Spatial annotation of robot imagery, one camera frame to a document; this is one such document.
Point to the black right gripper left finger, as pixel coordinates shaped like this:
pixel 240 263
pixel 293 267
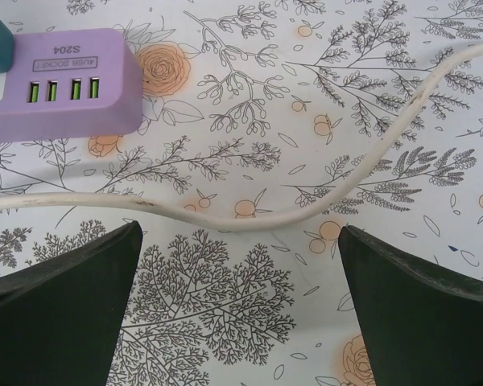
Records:
pixel 56 313

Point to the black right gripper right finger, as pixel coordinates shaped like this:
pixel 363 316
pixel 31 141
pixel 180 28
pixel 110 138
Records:
pixel 426 321

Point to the purple USB power strip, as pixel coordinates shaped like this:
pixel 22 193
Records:
pixel 84 116

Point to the floral patterned tablecloth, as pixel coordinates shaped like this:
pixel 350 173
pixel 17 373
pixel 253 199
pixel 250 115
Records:
pixel 241 120

